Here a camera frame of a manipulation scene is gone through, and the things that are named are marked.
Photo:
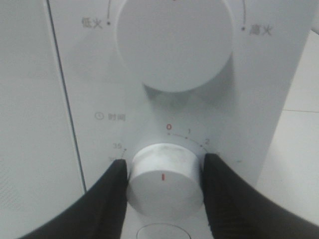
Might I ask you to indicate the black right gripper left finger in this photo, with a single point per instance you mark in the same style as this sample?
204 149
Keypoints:
99 214

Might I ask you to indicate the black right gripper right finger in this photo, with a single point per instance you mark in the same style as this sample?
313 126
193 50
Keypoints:
235 210

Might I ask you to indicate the round white door button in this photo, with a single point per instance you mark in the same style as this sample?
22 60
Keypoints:
174 231

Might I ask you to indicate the white microwave door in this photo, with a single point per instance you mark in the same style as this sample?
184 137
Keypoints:
39 171

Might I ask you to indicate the white microwave knob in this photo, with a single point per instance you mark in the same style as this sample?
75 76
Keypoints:
175 45
164 182

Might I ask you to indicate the white microwave oven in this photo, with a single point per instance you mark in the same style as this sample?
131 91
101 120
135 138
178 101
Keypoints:
234 115

